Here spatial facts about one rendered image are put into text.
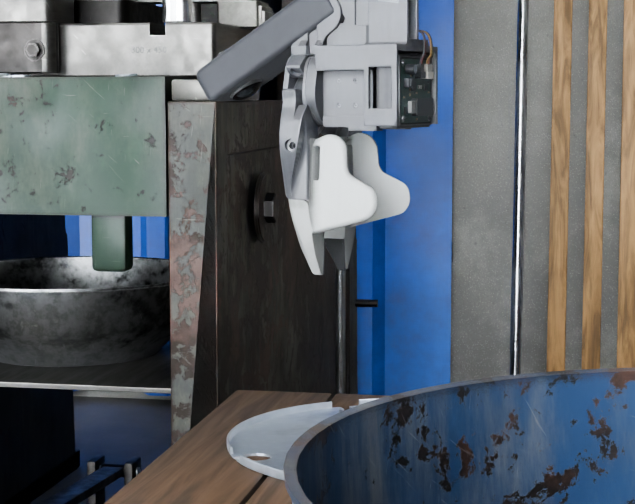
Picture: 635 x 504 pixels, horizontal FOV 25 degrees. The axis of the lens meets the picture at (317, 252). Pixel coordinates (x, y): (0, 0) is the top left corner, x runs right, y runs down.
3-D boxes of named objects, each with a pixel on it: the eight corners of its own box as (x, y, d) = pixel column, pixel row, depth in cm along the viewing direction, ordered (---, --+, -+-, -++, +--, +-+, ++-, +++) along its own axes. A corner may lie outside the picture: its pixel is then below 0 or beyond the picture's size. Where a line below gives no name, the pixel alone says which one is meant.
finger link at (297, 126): (297, 198, 93) (304, 61, 94) (276, 197, 94) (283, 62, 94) (329, 203, 98) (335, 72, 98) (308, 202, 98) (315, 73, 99)
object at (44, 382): (197, 395, 157) (197, 389, 157) (-170, 380, 165) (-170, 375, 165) (280, 332, 198) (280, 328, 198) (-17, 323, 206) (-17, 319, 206)
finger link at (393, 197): (403, 272, 98) (395, 137, 96) (324, 268, 101) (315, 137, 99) (421, 261, 101) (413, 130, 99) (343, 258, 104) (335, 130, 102)
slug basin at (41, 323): (164, 382, 161) (163, 293, 160) (-120, 371, 167) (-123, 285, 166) (239, 333, 194) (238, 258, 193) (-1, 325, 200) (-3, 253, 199)
